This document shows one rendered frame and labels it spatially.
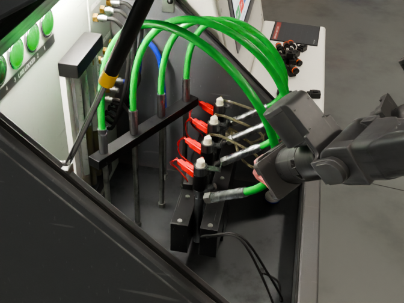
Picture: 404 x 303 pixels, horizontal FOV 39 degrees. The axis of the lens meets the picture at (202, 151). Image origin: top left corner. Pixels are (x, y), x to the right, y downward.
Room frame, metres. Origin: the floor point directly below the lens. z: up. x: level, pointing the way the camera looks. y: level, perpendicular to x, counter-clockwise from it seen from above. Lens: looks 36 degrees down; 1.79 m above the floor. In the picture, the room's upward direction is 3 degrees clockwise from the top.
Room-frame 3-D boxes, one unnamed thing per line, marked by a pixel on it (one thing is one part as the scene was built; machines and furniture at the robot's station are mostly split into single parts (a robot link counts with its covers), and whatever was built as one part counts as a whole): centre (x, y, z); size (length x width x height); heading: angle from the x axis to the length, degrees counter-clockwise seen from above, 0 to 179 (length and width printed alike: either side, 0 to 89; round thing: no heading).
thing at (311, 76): (1.56, -0.25, 0.97); 0.70 x 0.22 x 0.03; 171
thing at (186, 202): (1.01, -0.02, 0.91); 0.34 x 0.10 x 0.15; 171
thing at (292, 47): (1.59, -0.26, 1.01); 0.23 x 0.11 x 0.06; 171
